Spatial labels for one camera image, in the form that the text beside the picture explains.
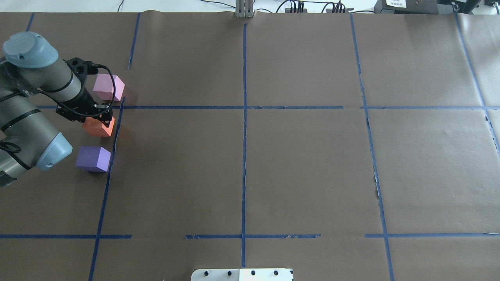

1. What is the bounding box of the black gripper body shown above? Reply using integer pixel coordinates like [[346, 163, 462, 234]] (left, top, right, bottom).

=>
[[56, 89, 111, 122]]

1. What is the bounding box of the brown paper table mat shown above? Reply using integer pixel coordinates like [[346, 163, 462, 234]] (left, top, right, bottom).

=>
[[1, 11, 499, 281]]

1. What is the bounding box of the black computer box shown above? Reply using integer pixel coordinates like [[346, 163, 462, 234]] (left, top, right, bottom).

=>
[[373, 0, 439, 14]]

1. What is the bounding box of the aluminium frame post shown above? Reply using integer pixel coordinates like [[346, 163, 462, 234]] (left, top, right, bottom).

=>
[[235, 0, 255, 18]]

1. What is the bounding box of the pink foam cube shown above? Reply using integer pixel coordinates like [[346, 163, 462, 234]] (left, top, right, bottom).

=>
[[93, 74, 125, 101]]

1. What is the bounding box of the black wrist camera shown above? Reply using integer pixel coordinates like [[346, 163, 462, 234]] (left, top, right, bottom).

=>
[[64, 58, 99, 85]]

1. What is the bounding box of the orange foam cube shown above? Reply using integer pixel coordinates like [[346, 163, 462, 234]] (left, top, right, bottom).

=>
[[82, 117, 115, 137]]

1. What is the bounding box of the purple foam cube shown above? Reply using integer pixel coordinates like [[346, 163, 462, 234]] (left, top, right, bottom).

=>
[[75, 146, 111, 173]]

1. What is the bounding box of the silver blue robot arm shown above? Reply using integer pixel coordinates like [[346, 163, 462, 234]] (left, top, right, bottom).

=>
[[0, 31, 113, 187]]

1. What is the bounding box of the black camera cable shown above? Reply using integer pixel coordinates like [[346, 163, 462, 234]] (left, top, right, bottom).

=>
[[0, 64, 117, 153]]

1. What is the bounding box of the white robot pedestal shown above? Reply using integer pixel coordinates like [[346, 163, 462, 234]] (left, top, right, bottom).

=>
[[191, 267, 294, 281]]

